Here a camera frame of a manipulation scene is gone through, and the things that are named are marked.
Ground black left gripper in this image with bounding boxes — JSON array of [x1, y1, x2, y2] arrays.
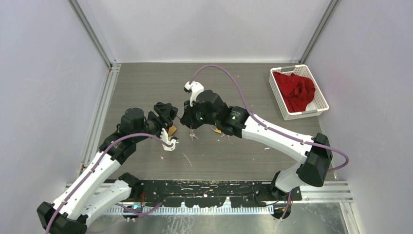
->
[[134, 104, 174, 143]]

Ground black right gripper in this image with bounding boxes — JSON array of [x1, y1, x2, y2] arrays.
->
[[181, 97, 219, 129]]

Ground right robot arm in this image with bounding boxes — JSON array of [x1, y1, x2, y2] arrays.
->
[[180, 90, 332, 200]]

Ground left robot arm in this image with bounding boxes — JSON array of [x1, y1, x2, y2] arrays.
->
[[37, 102, 178, 234]]

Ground silver key bunch centre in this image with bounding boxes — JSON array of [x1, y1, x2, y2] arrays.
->
[[189, 129, 198, 140]]

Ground large brass padlock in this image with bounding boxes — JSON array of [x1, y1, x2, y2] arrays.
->
[[168, 125, 177, 136]]

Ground small brass padlock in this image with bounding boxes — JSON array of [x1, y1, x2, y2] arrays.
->
[[211, 126, 222, 134]]

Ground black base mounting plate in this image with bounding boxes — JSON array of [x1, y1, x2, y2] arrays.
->
[[124, 180, 287, 208]]

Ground white perforated plastic basket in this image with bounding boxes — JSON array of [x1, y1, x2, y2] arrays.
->
[[268, 64, 329, 120]]

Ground red cloth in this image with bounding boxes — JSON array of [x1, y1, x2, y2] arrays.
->
[[272, 72, 316, 113]]

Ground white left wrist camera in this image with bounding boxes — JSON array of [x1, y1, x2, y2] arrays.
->
[[160, 128, 178, 152]]

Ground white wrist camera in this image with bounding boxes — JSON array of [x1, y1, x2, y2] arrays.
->
[[184, 81, 204, 107], [160, 128, 178, 152]]

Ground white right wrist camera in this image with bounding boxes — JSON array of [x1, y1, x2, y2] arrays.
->
[[184, 81, 204, 107]]

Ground aluminium front rail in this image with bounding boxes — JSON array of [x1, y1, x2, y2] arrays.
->
[[60, 182, 354, 216]]

